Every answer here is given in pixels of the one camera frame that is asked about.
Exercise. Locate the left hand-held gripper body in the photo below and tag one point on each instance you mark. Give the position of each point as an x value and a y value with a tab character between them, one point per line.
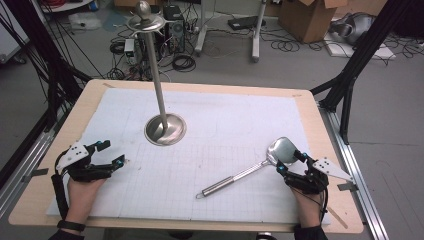
78	153

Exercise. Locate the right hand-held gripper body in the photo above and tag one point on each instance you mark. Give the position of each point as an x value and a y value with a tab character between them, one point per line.
308	181

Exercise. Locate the silver metal spatula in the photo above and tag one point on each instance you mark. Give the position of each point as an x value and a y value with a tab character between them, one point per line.
233	178

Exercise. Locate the silver metal utensil stand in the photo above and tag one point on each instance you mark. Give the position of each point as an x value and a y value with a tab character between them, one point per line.
165	128

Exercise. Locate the person's right hand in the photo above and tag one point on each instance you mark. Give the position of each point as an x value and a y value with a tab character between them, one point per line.
308	206

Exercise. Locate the person's left hand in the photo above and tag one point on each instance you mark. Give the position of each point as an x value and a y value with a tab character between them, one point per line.
81	196

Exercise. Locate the person's right dark sleeve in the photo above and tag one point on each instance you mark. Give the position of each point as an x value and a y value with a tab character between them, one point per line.
310	233

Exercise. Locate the person's dark sleeve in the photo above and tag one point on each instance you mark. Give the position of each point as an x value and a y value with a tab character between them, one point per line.
310	233
65	235

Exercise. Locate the black wrist band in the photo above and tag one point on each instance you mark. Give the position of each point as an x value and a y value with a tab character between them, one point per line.
70	225

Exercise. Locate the white grid mat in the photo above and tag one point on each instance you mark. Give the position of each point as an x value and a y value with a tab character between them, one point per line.
213	133

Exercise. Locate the person's left dark sleeve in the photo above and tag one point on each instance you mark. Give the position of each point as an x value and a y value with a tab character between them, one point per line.
65	235

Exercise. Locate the small white box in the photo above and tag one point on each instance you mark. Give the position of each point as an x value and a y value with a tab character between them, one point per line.
129	46

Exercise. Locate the clear plastic bag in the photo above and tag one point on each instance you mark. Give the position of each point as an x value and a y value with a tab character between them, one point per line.
85	20

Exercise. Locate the white stand leg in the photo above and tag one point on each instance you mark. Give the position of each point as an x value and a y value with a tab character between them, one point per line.
257	36
201	33

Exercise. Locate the white flat board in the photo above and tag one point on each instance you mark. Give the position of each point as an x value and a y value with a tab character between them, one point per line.
383	52

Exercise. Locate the brown cardboard box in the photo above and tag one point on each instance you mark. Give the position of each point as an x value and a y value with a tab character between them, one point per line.
306	20

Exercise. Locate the white cabinet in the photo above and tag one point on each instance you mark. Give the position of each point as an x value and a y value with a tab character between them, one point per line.
10	33

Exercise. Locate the black computer tower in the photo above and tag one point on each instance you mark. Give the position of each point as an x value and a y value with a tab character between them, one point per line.
174	26

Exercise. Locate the grey rounded shell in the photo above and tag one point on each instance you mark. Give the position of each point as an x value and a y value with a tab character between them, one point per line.
356	26

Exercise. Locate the round white table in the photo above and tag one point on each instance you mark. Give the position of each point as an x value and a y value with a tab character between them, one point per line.
66	5

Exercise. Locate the black flat device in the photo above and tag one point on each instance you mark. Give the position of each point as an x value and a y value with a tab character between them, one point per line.
245	22

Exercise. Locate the aluminium rail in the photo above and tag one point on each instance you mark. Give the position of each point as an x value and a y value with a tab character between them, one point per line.
356	173
23	166

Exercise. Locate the black metal frame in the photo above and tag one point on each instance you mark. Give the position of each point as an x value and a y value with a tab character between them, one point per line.
360	56
43	50

